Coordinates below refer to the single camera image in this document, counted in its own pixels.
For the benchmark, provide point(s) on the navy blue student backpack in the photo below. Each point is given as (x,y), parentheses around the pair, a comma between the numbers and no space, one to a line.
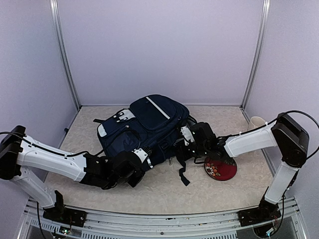
(153,121)

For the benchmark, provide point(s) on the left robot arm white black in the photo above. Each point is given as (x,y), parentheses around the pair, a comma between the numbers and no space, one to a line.
(19,153)

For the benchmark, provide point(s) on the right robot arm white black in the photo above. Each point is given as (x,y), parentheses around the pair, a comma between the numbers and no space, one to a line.
(283,133)

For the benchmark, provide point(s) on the red floral plate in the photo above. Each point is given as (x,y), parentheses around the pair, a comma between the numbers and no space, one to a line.
(219,170)

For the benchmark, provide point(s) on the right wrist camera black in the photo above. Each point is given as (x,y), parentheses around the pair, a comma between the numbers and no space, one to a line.
(187,135)

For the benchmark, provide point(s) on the aluminium corner post left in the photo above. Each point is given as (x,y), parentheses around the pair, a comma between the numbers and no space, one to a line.
(63,53)

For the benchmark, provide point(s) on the aluminium corner post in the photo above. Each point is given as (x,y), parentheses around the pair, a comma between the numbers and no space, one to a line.
(257,53)
(63,53)

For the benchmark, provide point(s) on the aluminium corner post right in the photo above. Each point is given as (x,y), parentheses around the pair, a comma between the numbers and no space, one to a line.
(257,53)

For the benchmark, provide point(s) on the aluminium front rail frame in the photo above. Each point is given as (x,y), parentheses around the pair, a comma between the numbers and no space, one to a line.
(110,225)

